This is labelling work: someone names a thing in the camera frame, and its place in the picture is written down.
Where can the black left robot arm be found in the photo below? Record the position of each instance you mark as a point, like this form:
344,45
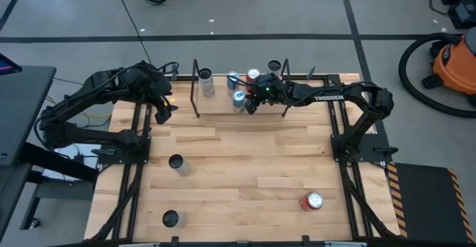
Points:
54,129

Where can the blue lit screen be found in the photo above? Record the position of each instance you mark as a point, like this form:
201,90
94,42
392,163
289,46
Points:
6,66

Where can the wooden shelf with black frame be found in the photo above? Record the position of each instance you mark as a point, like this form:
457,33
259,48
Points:
219,107

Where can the black hazard-striped floor mat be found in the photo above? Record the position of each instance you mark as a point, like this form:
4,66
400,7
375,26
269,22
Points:
427,202

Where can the tall white black-top can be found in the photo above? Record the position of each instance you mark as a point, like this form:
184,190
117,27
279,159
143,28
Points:
274,66
207,87
180,167
171,219

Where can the black aluminium table frame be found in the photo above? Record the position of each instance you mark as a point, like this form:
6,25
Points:
333,79

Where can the black equipment box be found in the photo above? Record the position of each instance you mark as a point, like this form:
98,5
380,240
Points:
465,14

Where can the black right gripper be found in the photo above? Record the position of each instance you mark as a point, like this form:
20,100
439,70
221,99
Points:
271,89

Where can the red soda can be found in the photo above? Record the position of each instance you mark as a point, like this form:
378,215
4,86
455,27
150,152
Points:
253,75
312,201

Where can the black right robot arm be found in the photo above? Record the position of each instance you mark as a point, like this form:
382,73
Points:
379,102

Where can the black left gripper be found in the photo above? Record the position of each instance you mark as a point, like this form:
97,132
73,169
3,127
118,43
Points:
148,83

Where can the blue silver energy drink can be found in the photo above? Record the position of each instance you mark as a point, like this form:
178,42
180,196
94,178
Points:
231,81
238,100

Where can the black desk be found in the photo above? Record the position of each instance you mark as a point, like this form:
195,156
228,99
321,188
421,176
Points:
22,102

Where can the orange shop vacuum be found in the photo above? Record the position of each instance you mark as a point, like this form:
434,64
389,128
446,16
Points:
457,66
402,70

